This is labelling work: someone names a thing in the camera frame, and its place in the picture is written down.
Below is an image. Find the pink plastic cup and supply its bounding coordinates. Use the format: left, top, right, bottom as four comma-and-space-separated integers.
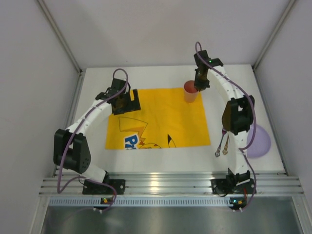
183, 80, 198, 103

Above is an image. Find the yellow printed cloth placemat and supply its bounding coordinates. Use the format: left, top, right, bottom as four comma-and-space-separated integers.
105, 88, 211, 150

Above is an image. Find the gold metal spoon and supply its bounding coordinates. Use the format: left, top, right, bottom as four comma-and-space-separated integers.
222, 136, 229, 155

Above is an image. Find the purple metal fork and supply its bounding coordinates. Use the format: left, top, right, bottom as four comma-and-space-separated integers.
214, 128, 227, 157

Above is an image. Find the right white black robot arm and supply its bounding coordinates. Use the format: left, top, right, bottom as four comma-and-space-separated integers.
194, 50, 256, 187

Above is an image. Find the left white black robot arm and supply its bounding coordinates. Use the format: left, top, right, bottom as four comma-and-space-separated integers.
53, 78, 140, 183

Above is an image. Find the lilac plastic plate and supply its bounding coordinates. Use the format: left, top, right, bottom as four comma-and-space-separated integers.
247, 125, 271, 158

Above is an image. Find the aluminium frame post left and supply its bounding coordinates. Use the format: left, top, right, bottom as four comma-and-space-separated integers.
36, 0, 83, 74

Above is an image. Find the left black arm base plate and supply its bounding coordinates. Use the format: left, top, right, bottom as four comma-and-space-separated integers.
82, 179, 126, 195

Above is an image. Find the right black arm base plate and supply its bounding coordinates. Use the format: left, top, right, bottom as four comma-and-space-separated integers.
211, 179, 255, 196

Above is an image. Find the slotted grey cable duct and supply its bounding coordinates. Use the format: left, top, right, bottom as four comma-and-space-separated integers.
49, 196, 244, 207

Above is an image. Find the aluminium mounting rail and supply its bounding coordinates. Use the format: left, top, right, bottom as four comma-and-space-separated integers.
39, 172, 304, 195

